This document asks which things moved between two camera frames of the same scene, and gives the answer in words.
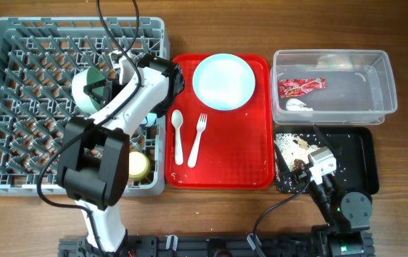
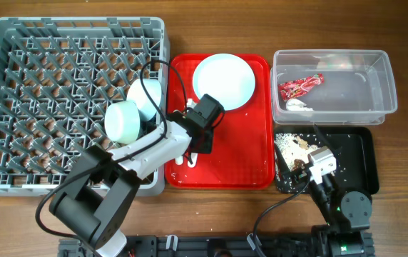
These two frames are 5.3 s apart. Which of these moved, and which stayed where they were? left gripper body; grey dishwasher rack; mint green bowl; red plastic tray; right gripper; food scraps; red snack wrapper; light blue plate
Moved: left gripper body; mint green bowl; red snack wrapper
Stayed: food scraps; red plastic tray; grey dishwasher rack; light blue plate; right gripper
